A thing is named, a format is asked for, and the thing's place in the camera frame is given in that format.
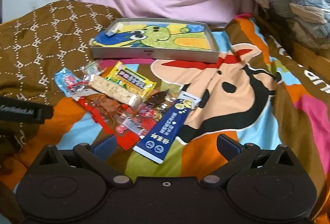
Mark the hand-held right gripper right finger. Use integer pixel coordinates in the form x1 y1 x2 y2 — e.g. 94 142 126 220
200 134 298 187

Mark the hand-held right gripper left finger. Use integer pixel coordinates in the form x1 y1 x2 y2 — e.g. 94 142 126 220
32 134 133 187

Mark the red and white snack packet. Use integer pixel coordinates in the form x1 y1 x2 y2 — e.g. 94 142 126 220
113 108 158 140

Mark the red dried meat packet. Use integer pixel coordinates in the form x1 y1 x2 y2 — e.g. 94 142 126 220
67 81 141 151

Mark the small light blue snack packet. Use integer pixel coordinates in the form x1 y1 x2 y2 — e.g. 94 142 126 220
54 67 83 98

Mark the rice cracker bar clear wrapper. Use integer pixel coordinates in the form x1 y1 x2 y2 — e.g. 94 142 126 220
88 74 145 107

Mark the long dark blue snack packet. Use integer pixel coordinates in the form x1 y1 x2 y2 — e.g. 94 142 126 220
133 91 202 164

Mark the yellow cracker packet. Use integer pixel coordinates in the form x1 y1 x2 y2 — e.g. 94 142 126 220
102 61 158 99

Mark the round biscuit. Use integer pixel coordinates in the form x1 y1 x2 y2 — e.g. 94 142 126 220
81 59 116 80

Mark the grey tray with cartoon lining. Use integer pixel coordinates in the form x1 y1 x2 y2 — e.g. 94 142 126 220
90 18 220 63

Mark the colourful cartoon printed blanket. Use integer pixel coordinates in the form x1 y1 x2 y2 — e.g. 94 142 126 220
55 14 330 219

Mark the brown patterned pillow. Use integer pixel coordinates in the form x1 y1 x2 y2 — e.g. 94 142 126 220
0 0 124 224

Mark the wooden bed frame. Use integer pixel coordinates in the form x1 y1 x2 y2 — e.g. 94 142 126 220
291 41 330 77

